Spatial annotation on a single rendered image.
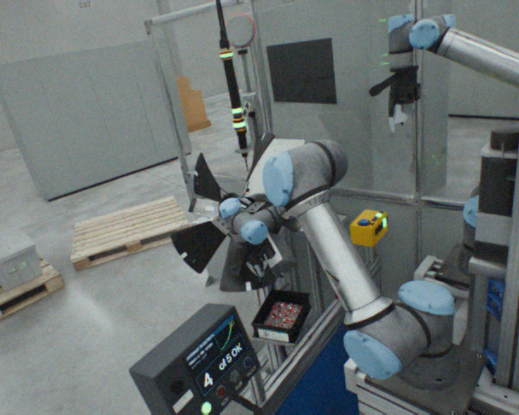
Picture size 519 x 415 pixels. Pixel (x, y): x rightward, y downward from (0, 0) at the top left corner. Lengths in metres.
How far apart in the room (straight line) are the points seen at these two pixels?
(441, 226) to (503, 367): 1.03
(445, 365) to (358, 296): 0.29
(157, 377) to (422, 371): 0.59
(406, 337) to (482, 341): 0.39
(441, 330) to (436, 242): 1.22
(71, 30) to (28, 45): 1.27
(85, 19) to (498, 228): 13.39
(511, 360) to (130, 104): 6.52
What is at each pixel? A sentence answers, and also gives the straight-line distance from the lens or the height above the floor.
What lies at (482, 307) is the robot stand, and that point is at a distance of 1.19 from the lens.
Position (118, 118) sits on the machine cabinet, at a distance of 7.01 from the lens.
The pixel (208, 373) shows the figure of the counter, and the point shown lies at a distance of 0.98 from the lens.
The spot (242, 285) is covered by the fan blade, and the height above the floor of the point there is 0.97.
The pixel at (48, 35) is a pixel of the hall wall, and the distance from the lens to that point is 13.62.
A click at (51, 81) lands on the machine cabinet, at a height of 1.70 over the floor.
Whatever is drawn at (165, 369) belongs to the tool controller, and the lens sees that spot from 0.91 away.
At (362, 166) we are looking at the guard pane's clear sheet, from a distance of 2.14.
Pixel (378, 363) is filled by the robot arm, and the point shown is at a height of 1.22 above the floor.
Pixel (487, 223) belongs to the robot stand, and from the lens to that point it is 1.09.
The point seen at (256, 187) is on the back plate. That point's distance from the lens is 1.96.
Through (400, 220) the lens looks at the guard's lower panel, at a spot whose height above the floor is 0.86.
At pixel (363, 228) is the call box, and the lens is 1.67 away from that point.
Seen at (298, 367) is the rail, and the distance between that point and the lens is 1.42.
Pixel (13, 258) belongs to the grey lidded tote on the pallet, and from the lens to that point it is 4.09.
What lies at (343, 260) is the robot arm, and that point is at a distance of 0.88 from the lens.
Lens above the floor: 1.85
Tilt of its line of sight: 23 degrees down
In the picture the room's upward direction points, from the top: 10 degrees counter-clockwise
